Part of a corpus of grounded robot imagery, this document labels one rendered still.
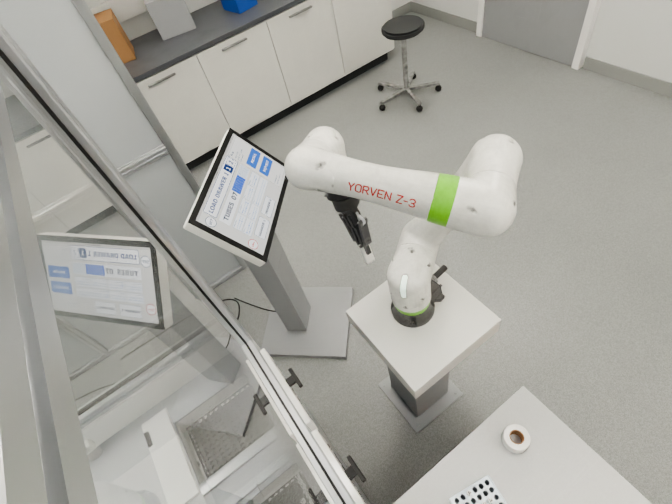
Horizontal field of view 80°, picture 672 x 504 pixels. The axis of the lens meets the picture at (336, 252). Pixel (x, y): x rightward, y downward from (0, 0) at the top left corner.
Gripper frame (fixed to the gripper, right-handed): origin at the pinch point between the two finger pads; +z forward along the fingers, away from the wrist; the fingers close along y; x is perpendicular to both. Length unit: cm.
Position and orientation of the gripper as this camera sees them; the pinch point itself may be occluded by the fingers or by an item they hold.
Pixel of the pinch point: (366, 252)
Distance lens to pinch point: 123.4
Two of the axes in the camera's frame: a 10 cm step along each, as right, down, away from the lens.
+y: -4.8, -2.5, 8.4
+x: -8.0, 5.2, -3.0
